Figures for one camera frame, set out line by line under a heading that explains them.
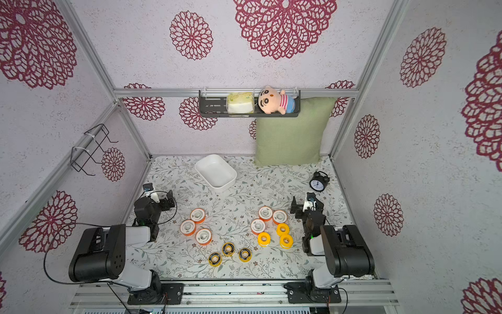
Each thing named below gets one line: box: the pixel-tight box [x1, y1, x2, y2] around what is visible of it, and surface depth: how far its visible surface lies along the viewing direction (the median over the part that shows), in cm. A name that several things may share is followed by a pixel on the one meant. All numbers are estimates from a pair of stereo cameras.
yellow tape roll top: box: [275, 223, 290, 237], surface depth 91 cm
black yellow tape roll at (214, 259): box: [207, 251, 223, 267], surface depth 83 cm
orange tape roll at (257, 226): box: [250, 218, 267, 235], surface depth 92 cm
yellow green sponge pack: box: [226, 91, 255, 114], surface depth 92 cm
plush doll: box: [257, 85, 297, 116], surface depth 88 cm
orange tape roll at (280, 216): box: [272, 209, 288, 226], surface depth 94 cm
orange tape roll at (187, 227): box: [179, 219, 197, 237], surface depth 91 cm
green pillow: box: [254, 96, 337, 167], surface depth 101 cm
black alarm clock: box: [309, 170, 331, 192], surface depth 103 cm
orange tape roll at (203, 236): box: [194, 228, 213, 246], surface depth 89 cm
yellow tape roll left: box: [257, 231, 272, 248], surface depth 88 cm
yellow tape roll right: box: [279, 234, 294, 250], surface depth 88 cm
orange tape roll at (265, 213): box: [258, 205, 274, 222], surface depth 96 cm
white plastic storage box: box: [194, 154, 238, 193], surface depth 114 cm
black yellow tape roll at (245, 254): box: [238, 247, 253, 263], surface depth 84 cm
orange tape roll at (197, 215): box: [190, 207, 206, 224], surface depth 95 cm
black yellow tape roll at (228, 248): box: [222, 242, 236, 257], surface depth 85 cm
